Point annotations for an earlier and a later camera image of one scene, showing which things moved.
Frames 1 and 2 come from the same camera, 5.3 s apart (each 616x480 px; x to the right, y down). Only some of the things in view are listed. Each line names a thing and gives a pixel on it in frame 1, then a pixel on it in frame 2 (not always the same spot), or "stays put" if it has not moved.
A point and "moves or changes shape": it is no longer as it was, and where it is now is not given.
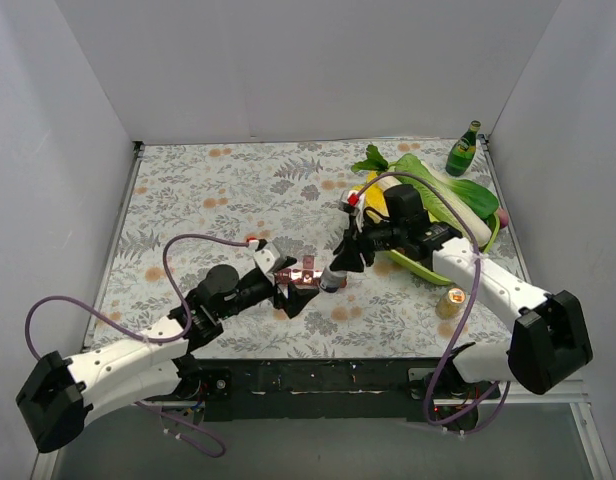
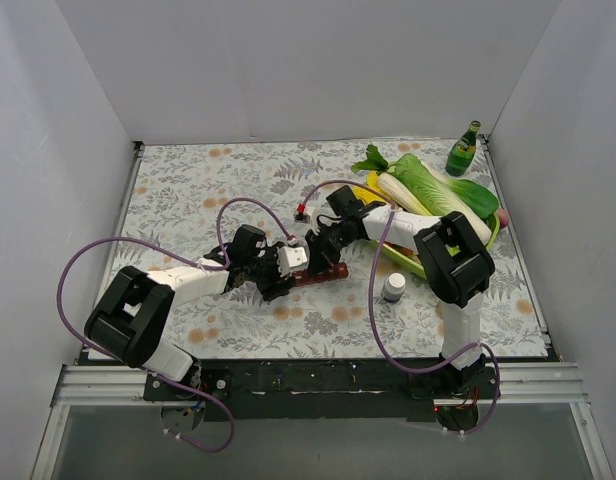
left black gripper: (279, 292) -> (274, 276)
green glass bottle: (462, 154) stays put
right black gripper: (357, 245) -> (323, 248)
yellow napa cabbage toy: (374, 193) stays put
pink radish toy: (503, 218) stays put
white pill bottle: (330, 280) -> (394, 287)
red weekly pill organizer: (307, 274) moves or changes shape
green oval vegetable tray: (432, 274) stays put
